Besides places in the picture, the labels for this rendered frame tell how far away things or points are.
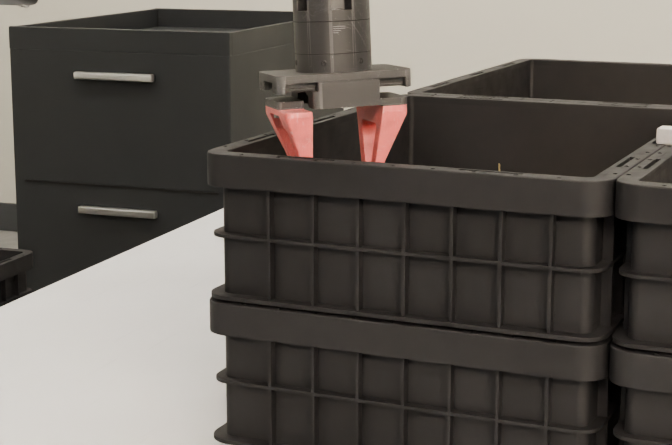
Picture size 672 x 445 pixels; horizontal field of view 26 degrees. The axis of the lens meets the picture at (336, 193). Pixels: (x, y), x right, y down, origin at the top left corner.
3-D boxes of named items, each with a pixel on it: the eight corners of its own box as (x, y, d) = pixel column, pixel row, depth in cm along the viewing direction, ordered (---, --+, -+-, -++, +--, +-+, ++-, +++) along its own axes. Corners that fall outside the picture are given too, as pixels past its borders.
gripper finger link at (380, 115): (296, 197, 113) (290, 76, 111) (384, 190, 115) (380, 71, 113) (319, 211, 106) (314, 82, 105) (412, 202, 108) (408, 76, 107)
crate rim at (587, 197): (607, 219, 93) (608, 182, 93) (197, 185, 105) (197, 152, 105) (715, 136, 129) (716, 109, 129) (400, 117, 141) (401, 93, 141)
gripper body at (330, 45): (258, 95, 111) (253, -3, 110) (386, 87, 113) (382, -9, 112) (278, 102, 105) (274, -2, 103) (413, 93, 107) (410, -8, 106)
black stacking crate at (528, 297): (600, 362, 95) (606, 191, 93) (202, 313, 107) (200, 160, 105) (708, 242, 131) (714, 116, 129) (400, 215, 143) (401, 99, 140)
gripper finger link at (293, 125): (268, 200, 112) (262, 78, 111) (357, 192, 114) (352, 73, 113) (289, 213, 106) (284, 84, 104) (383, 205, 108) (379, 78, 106)
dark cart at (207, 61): (231, 518, 271) (224, 33, 254) (21, 487, 286) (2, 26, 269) (343, 414, 328) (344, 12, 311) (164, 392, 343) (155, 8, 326)
